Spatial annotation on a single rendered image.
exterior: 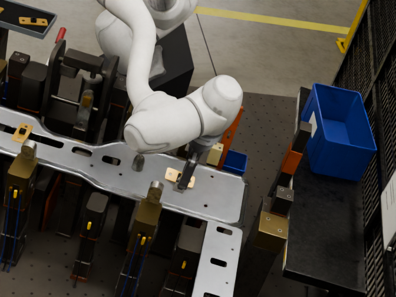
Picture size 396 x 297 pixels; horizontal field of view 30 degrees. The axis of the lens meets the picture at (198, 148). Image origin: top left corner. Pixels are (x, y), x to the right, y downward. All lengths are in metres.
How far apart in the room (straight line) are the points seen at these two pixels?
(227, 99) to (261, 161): 1.10
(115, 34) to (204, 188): 0.76
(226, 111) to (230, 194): 0.47
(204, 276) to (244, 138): 1.08
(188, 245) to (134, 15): 0.62
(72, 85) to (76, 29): 1.72
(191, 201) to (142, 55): 0.46
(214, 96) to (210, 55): 2.96
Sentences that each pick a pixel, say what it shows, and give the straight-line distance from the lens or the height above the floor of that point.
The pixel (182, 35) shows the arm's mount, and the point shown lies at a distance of 2.85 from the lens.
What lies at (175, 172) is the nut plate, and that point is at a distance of 2.11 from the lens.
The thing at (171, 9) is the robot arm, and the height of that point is 1.15.
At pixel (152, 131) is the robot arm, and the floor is 1.37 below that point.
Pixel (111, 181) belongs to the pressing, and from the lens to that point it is 2.06.
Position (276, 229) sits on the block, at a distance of 1.99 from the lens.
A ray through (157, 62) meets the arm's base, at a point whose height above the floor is 0.91.
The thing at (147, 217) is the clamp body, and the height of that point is 1.04.
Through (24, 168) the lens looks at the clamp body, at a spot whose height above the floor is 1.05.
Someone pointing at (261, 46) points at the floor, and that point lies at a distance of 4.94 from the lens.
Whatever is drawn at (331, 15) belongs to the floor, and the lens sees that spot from 5.67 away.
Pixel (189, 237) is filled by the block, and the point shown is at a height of 0.98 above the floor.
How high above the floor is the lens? 2.38
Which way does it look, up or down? 38 degrees down
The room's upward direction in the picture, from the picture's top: 18 degrees clockwise
